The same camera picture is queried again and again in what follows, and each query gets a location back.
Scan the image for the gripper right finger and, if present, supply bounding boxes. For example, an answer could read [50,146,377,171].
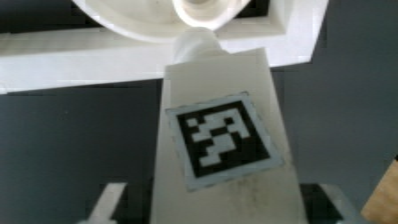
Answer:
[300,183,369,224]

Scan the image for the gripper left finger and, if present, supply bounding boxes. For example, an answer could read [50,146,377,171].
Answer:
[76,182,151,224]

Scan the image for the white stool leg with tag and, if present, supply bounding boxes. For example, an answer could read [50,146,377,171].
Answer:
[149,28,309,224]

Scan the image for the white U-shaped fence frame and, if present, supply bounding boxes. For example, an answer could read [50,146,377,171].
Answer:
[0,0,329,94]

